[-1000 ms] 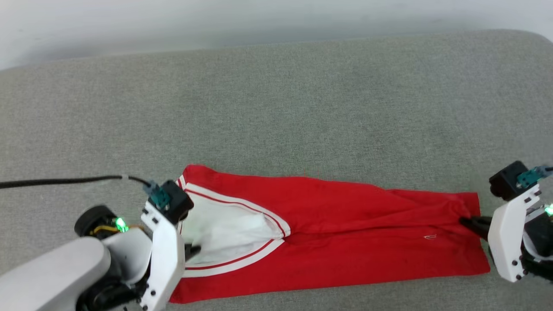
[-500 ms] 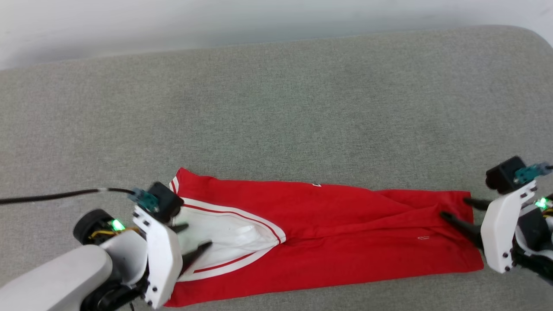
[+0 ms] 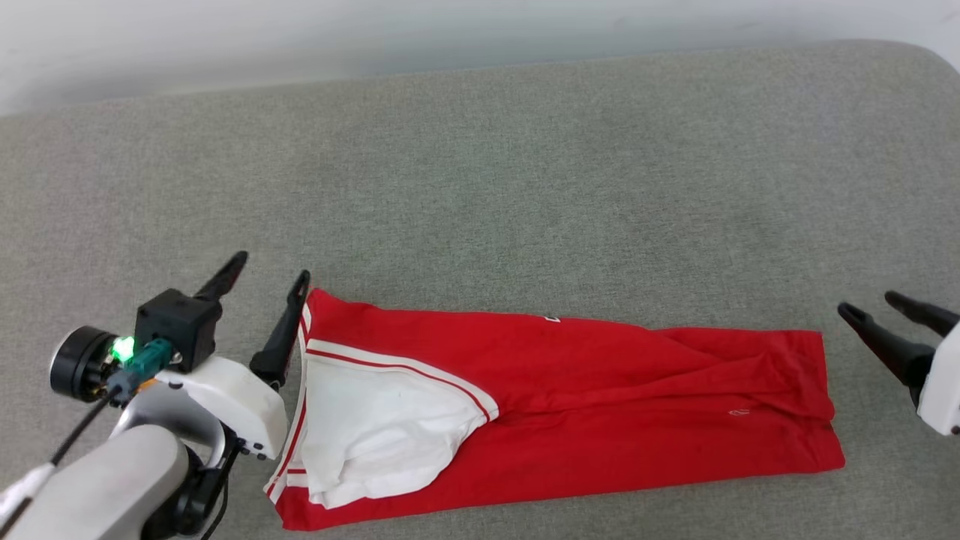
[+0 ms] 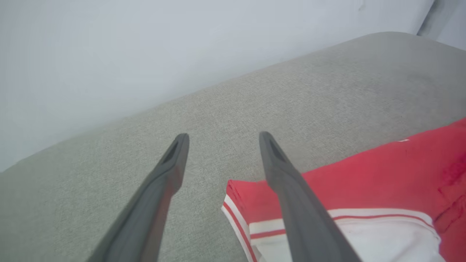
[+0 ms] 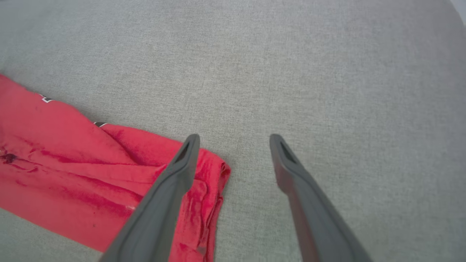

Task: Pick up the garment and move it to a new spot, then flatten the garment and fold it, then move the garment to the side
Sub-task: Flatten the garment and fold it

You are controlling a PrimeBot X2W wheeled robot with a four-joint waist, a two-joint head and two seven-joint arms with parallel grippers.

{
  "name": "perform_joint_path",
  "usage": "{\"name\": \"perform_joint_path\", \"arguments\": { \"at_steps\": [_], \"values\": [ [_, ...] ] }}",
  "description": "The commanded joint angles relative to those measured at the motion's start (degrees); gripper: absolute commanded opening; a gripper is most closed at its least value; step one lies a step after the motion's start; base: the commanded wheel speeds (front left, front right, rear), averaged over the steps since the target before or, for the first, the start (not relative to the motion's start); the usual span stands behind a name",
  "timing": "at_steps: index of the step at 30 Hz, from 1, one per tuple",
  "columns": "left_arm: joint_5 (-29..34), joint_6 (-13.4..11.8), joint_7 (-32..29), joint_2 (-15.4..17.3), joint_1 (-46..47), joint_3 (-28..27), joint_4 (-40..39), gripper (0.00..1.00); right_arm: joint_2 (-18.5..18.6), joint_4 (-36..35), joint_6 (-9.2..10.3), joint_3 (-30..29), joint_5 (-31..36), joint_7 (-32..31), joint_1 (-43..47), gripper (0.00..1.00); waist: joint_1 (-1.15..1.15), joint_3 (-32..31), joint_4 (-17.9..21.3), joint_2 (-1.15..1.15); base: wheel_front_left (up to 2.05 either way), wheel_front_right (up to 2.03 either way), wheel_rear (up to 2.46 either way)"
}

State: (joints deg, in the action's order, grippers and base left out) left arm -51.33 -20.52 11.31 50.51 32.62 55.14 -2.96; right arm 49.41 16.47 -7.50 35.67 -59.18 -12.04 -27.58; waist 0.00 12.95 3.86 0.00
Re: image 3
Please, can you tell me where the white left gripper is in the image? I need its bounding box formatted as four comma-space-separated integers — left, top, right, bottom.
154, 251, 311, 460

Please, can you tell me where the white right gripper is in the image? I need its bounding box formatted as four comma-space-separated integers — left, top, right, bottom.
838, 291, 960, 437

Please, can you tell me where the red and white shirt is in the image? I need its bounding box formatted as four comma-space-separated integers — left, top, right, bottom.
264, 289, 847, 532

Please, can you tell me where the black cable with teal plug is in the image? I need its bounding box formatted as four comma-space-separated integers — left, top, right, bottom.
0, 337, 175, 530

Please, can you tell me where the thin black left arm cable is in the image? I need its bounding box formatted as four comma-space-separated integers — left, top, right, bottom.
201, 442, 242, 540

